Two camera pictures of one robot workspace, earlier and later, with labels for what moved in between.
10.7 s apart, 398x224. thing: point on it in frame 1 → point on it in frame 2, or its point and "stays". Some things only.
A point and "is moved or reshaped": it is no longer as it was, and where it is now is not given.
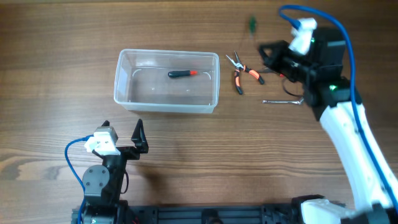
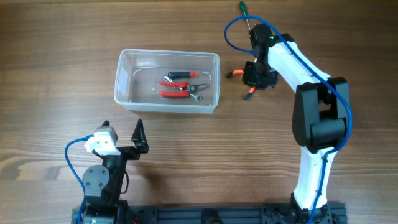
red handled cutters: [267, 70] is moved or reshaped
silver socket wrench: [283, 102] → [198, 98]
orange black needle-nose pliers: [239, 66] → [240, 72]
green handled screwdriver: [252, 25] is moved or reshaped
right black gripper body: [298, 67] → [259, 74]
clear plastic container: [168, 81] stays
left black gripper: [139, 139] stays
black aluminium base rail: [275, 213] stays
